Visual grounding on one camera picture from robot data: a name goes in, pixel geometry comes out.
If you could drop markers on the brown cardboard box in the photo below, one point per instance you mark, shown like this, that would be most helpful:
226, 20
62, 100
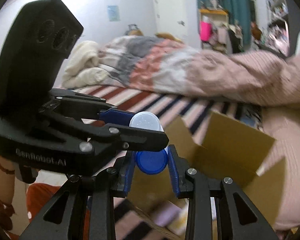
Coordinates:
229, 149

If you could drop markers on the dark grey bookshelf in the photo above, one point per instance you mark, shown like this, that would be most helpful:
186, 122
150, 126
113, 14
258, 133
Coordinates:
281, 34

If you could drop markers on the white bottle blue cap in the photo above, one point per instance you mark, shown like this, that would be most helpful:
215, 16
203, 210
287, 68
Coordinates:
152, 158

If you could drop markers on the teal curtain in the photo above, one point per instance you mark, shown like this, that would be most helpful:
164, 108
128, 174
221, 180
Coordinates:
225, 5

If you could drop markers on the bright pink bag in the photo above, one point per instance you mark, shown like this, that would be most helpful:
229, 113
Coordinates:
205, 31

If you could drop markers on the lilac rectangular box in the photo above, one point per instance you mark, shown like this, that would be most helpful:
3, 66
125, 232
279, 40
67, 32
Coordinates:
167, 212

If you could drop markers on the pink grey patchwork duvet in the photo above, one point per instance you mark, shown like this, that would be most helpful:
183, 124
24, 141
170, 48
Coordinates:
165, 66

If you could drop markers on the orange plush toy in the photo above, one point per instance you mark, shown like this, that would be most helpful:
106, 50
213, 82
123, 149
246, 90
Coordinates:
168, 37

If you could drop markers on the blue wall poster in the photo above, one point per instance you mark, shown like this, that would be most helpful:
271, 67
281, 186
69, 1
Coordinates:
113, 13

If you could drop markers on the pink ribbed pillow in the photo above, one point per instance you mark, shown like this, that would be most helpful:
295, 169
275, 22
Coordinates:
283, 124

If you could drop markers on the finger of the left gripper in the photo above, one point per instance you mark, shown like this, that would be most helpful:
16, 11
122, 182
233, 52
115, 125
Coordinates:
82, 106
122, 137

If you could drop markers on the yellow wooden cabinet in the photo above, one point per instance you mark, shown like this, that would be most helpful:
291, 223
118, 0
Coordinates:
217, 18

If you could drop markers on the cream fleece blanket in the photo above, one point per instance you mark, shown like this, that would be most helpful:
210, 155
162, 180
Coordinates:
82, 67

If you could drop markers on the person's left hand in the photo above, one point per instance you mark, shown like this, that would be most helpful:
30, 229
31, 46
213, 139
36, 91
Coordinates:
35, 196

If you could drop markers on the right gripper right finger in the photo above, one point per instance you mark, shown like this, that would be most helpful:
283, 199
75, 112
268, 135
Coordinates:
236, 215

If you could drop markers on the white door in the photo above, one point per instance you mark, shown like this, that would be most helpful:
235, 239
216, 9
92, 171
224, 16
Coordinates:
171, 17

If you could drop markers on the striped pink red bedspread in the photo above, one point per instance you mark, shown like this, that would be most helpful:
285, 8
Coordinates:
194, 112

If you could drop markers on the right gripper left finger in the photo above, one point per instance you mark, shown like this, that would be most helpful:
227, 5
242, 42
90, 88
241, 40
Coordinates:
83, 208

